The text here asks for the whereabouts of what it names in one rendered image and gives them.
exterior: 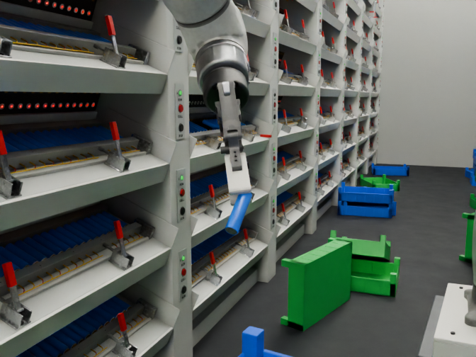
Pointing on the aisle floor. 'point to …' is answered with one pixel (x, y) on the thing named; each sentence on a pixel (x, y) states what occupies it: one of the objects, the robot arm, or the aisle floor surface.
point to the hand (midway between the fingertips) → (238, 178)
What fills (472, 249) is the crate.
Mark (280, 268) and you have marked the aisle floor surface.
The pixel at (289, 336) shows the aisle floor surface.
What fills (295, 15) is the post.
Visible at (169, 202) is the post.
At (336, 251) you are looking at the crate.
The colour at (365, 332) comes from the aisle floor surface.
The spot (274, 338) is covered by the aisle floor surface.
